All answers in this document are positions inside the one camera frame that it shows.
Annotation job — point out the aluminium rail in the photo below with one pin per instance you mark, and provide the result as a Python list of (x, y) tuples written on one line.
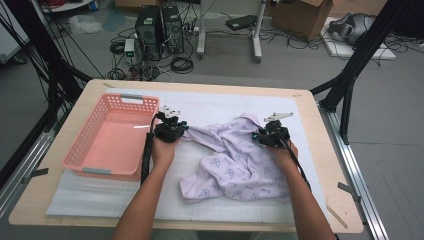
[(348, 153), (36, 150)]

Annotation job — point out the clear plastic bag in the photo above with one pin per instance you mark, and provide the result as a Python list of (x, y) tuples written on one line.
[(83, 24)]

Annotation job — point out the lilac towel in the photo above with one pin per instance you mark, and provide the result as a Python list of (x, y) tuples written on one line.
[(233, 160)]

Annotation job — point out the person's left hand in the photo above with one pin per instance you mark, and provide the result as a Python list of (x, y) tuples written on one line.
[(163, 153)]

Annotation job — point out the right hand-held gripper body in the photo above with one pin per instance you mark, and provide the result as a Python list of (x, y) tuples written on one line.
[(275, 135)]

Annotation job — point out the white foam board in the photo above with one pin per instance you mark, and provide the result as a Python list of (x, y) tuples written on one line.
[(346, 51)]

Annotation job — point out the round white table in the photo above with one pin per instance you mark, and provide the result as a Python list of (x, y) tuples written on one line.
[(66, 6)]

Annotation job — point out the white grid mat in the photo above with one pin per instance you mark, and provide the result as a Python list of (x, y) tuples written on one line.
[(216, 103)]

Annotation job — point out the white cabinet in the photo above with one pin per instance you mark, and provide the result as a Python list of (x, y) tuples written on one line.
[(10, 40)]

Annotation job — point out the brown cardboard box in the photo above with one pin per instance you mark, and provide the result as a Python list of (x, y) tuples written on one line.
[(360, 6), (300, 18)]

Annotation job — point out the pink plastic basket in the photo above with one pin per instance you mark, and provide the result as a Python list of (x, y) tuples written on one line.
[(116, 146)]

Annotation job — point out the grey rounded device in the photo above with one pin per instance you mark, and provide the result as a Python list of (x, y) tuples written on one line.
[(353, 28)]

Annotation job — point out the black metal frame strut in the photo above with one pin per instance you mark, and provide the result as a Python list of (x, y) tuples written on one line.
[(365, 50), (41, 43)]

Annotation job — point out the grey metal bracket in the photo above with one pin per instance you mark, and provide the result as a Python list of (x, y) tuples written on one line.
[(38, 173), (346, 189)]

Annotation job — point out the person's right hand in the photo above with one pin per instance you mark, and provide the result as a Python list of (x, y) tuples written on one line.
[(285, 156)]

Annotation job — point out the black computer tower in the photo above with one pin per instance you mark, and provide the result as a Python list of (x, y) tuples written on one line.
[(148, 33), (173, 30)]

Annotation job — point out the white power supply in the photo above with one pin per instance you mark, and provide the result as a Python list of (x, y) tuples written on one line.
[(129, 50)]

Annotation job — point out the blue floor sheet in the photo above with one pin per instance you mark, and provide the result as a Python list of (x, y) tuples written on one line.
[(113, 20)]

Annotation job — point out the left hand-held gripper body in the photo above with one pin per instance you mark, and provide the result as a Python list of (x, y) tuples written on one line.
[(168, 130)]

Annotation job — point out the black flat device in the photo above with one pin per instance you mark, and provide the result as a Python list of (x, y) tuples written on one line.
[(241, 22)]

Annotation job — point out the white metal stand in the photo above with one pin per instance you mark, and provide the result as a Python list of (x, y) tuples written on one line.
[(201, 33)]

